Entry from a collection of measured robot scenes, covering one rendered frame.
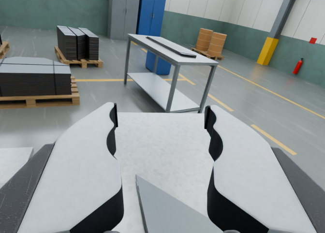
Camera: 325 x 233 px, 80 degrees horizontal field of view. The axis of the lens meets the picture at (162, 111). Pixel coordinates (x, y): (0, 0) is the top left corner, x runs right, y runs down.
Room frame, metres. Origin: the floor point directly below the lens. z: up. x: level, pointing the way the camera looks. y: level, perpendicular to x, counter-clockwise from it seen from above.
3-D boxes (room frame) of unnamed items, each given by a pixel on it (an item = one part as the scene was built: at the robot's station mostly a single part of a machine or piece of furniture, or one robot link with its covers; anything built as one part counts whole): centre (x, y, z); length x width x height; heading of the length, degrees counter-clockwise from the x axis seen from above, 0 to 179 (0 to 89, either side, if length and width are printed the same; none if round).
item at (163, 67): (4.92, 0.35, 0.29); 0.61 x 0.43 x 0.57; 32
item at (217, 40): (8.40, -1.31, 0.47); 1.32 x 0.80 x 0.95; 33
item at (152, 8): (8.71, 1.29, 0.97); 1.00 x 0.49 x 1.95; 123
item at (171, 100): (3.21, 0.13, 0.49); 1.60 x 0.70 x 0.99; 37
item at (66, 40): (4.51, 2.24, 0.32); 1.20 x 0.80 x 0.65; 39
